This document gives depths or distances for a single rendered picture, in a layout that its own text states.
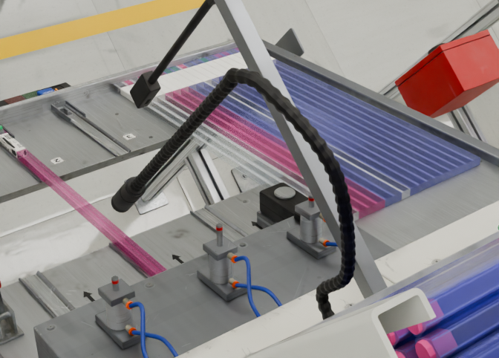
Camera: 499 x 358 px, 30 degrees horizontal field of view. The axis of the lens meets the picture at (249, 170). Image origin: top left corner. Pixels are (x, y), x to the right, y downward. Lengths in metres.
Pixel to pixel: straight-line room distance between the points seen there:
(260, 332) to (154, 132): 0.56
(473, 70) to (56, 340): 1.08
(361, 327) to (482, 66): 1.45
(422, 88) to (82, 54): 0.90
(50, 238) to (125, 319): 1.29
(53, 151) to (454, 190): 0.53
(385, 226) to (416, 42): 1.73
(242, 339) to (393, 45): 2.00
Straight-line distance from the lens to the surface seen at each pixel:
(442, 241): 0.93
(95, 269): 1.03
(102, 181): 2.18
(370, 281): 0.75
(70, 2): 2.37
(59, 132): 1.33
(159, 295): 0.88
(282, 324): 0.81
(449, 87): 1.72
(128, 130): 1.32
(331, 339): 0.33
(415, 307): 0.33
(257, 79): 0.57
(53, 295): 1.00
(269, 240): 0.95
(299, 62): 1.49
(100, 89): 1.43
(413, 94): 1.79
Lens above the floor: 1.97
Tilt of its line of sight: 58 degrees down
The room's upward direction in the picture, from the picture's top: 49 degrees clockwise
